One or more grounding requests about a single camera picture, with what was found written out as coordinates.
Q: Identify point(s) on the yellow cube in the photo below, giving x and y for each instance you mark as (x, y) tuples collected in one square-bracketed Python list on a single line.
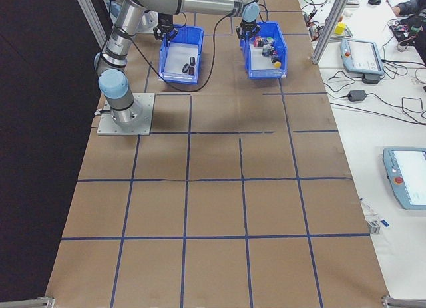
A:
[(340, 28)]

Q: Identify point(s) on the black contact block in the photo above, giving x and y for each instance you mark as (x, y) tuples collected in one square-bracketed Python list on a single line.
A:
[(266, 51)]

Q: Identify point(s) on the black frame cover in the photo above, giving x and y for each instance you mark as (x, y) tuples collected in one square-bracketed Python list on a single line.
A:
[(33, 121)]

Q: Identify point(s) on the bare person hand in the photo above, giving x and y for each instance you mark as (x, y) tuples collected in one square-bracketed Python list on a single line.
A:
[(396, 10)]

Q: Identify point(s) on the black power adapter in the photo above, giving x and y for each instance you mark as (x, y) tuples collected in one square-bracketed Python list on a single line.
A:
[(357, 95), (371, 79)]

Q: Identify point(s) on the yellow push button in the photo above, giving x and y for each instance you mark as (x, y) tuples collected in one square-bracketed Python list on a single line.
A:
[(277, 64)]

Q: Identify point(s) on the red mushroom push button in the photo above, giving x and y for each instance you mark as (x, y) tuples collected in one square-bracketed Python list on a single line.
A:
[(258, 42)]

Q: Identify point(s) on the white pen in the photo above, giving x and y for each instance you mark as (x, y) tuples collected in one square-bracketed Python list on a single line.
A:
[(368, 208)]

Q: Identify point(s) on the white square base plate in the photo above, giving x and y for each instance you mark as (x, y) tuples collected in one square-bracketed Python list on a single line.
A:
[(143, 122), (148, 22)]

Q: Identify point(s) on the grey blue teach pendant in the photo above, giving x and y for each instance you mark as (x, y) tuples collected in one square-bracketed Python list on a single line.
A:
[(361, 55), (406, 178)]

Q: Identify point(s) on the aluminium profile post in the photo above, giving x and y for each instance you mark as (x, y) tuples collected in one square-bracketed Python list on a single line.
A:
[(327, 28)]

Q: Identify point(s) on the blue plastic switch bin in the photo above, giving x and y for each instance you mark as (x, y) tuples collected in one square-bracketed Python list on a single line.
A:
[(266, 74)]

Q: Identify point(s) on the blue marker cap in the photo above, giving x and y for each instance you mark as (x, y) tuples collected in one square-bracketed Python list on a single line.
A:
[(383, 222)]

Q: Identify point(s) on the white side table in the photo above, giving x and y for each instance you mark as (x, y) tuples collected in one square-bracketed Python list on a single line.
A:
[(366, 138)]

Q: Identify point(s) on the blue plastic capacitor bin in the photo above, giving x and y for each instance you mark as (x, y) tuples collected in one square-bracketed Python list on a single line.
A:
[(181, 79)]

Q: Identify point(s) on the black cylindrical capacitor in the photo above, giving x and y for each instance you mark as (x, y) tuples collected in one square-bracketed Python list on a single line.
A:
[(185, 68), (192, 70), (191, 60)]

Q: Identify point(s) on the grey usb hub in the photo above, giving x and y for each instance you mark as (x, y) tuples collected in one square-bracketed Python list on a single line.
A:
[(315, 31), (307, 16)]

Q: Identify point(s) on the small white grey box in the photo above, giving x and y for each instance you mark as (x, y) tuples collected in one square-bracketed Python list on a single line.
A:
[(374, 227)]

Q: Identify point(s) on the dark sleeved person forearm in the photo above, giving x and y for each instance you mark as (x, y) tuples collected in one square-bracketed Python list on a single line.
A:
[(412, 4)]

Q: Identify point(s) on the aluminium frame bar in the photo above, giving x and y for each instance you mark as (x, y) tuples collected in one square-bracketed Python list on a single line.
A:
[(87, 17)]

